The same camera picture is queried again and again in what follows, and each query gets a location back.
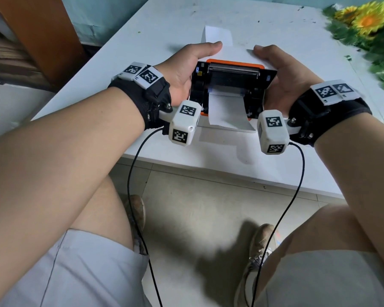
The person's right hand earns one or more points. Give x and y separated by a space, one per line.
286 83

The person's left hand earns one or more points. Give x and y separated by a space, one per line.
177 76

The person's right thumb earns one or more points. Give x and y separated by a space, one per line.
267 54

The person's left thumb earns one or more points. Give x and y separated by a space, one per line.
208 48

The white orange label printer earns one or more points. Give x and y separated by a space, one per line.
230 78

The person's left forearm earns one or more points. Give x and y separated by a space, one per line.
60 163

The person's right forearm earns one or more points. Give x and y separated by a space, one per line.
361 175

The white paper sheet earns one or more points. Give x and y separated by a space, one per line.
218 35

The white label paper strip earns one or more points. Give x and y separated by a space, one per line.
228 111

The white left wrist marker plate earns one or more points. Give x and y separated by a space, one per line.
140 75

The white wrist marker plate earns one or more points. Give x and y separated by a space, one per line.
140 75
334 91

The white right wrist marker plate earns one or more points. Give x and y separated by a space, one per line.
334 91

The artificial sunflower bouquet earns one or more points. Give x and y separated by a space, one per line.
368 25

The brown wooden cabinet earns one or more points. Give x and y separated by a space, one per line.
41 35

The person's left shoe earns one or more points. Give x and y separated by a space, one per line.
137 214

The person's shoe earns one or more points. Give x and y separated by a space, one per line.
137 214
259 246

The person's right leg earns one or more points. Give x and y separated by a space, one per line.
326 230

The person's leg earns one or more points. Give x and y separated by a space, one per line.
105 214
326 230

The person's right shoe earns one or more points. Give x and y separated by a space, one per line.
259 246

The person's left leg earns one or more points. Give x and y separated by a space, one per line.
105 214

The pile of wooden boards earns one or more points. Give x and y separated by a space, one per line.
9 60

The grey shorts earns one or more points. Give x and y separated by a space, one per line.
83 274

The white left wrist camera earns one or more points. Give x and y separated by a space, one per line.
185 123

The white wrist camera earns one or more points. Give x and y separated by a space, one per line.
185 123
272 132

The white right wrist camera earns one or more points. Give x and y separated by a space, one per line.
272 132

